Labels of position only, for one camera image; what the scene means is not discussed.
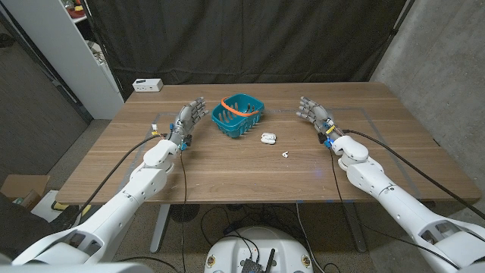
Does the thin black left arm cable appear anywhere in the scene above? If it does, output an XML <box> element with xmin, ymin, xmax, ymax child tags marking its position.
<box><xmin>113</xmin><ymin>149</ymin><xmax>189</xmax><ymax>273</ymax></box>

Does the cardboard box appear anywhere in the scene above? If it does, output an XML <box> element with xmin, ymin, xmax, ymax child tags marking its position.
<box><xmin>0</xmin><ymin>174</ymin><xmax>51</xmax><ymax>212</ymax></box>

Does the white cabinet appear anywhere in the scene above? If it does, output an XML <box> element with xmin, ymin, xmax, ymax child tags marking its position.
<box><xmin>0</xmin><ymin>0</ymin><xmax>125</xmax><ymax>121</ymax></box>

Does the white robot torso base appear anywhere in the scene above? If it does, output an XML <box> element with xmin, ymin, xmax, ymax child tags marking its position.
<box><xmin>203</xmin><ymin>226</ymin><xmax>314</xmax><ymax>273</ymax></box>

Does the black antenna module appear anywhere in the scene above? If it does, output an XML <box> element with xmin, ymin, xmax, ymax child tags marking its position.
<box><xmin>240</xmin><ymin>248</ymin><xmax>277</xmax><ymax>273</ymax></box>

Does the black curtain backdrop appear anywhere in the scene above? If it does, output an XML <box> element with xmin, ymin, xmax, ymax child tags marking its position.
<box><xmin>81</xmin><ymin>0</ymin><xmax>408</xmax><ymax>102</ymax></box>

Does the teal basket with orange handle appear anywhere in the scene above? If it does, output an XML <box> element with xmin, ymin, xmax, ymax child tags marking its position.
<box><xmin>210</xmin><ymin>93</ymin><xmax>265</xmax><ymax>139</ymax></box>

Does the grey floor cable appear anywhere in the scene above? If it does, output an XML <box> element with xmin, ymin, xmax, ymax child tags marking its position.
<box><xmin>295</xmin><ymin>202</ymin><xmax>327</xmax><ymax>273</ymax></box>

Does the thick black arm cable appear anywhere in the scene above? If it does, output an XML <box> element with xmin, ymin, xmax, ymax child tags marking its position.
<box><xmin>343</xmin><ymin>129</ymin><xmax>485</xmax><ymax>221</ymax></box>
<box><xmin>56</xmin><ymin>134</ymin><xmax>166</xmax><ymax>232</ymax></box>

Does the grey table leg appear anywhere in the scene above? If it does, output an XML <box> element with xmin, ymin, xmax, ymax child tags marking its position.
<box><xmin>343</xmin><ymin>202</ymin><xmax>368</xmax><ymax>254</ymax></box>
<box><xmin>149</xmin><ymin>203</ymin><xmax>171</xmax><ymax>254</ymax></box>

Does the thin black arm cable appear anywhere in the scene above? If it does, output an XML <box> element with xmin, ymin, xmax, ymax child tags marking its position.
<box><xmin>328</xmin><ymin>147</ymin><xmax>462</xmax><ymax>270</ymax></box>
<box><xmin>113</xmin><ymin>149</ymin><xmax>189</xmax><ymax>273</ymax></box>

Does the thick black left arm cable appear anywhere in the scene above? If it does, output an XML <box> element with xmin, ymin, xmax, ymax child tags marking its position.
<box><xmin>56</xmin><ymin>134</ymin><xmax>166</xmax><ymax>232</ymax></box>

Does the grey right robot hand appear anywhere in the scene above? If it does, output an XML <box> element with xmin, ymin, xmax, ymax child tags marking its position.
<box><xmin>296</xmin><ymin>96</ymin><xmax>344</xmax><ymax>149</ymax></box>

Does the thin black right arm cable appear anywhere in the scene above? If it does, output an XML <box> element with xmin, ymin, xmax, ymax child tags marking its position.
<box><xmin>328</xmin><ymin>147</ymin><xmax>462</xmax><ymax>270</ymax></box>

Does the black round fan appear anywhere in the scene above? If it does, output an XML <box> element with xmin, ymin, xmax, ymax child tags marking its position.
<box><xmin>169</xmin><ymin>203</ymin><xmax>201</xmax><ymax>223</ymax></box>

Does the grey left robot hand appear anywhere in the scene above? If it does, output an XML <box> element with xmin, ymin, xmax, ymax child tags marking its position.
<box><xmin>169</xmin><ymin>96</ymin><xmax>210</xmax><ymax>151</ymax></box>

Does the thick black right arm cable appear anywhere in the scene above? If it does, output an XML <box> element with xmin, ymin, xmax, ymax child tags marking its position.
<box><xmin>343</xmin><ymin>129</ymin><xmax>485</xmax><ymax>221</ymax></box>

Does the white power strip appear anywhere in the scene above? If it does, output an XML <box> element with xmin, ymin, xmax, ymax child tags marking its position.
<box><xmin>132</xmin><ymin>78</ymin><xmax>164</xmax><ymax>93</ymax></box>

